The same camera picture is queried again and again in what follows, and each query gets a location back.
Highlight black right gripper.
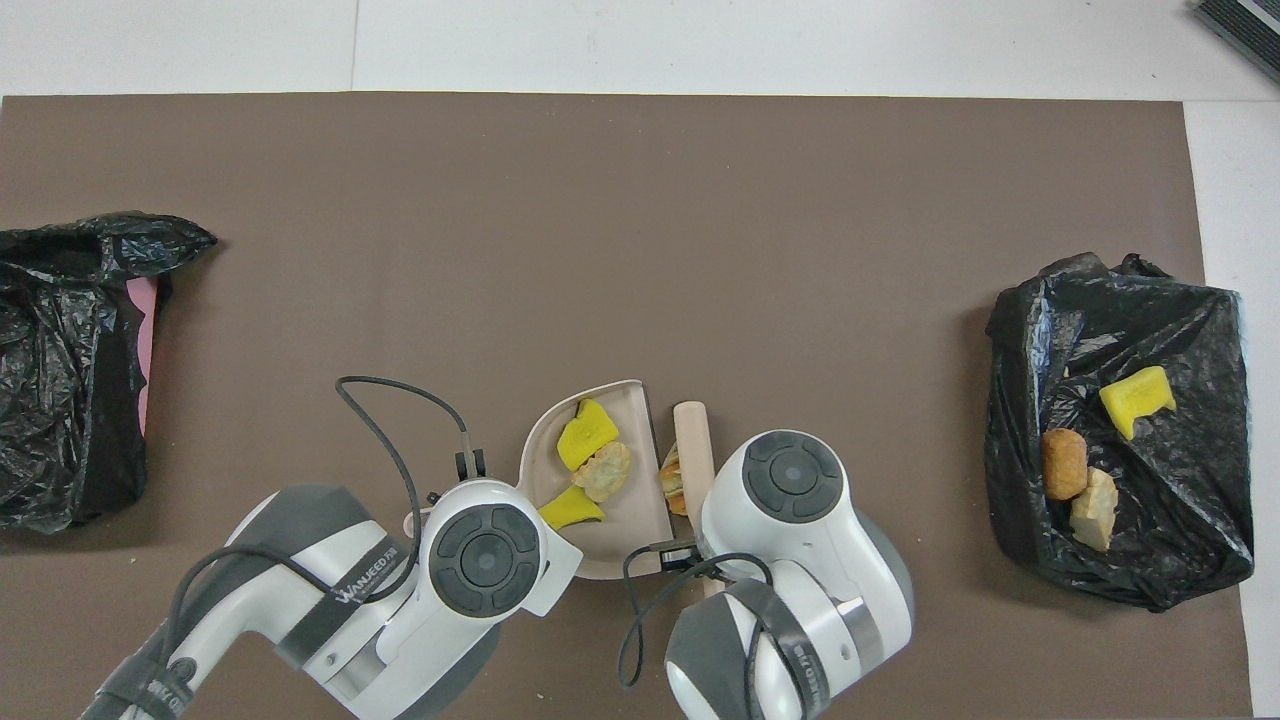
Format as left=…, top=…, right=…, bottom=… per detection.
left=650, top=538, right=706, bottom=573

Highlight pink plastic bin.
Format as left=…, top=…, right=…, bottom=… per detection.
left=124, top=278, right=161, bottom=436

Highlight large beige crumbly chunk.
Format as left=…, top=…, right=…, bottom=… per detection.
left=658, top=445, right=693, bottom=517

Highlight small beige crumbly chunk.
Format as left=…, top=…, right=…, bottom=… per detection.
left=572, top=441, right=633, bottom=503

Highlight brown round bread roll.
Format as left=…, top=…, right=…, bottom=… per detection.
left=1041, top=428, right=1089, bottom=501

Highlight dark ribbed object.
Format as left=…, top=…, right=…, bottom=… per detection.
left=1193, top=0, right=1280, bottom=86

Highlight orange white striped bread piece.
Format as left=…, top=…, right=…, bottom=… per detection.
left=1068, top=467, right=1121, bottom=553

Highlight black trash bag liner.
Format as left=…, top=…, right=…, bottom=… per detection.
left=0, top=212, right=218, bottom=533
left=985, top=252, right=1256, bottom=613

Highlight wedge yellow sponge piece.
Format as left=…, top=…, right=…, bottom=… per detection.
left=538, top=485, right=607, bottom=531

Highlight notched yellow sponge piece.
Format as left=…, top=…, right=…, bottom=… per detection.
left=556, top=398, right=619, bottom=473

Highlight beige brush black bristles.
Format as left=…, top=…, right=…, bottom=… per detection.
left=672, top=401, right=723, bottom=599

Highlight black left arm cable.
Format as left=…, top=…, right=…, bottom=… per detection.
left=165, top=375, right=471, bottom=701

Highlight brown table mat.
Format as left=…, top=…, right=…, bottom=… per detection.
left=0, top=92, right=1253, bottom=720

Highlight beige plastic dustpan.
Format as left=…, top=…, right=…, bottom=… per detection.
left=403, top=378, right=673, bottom=581

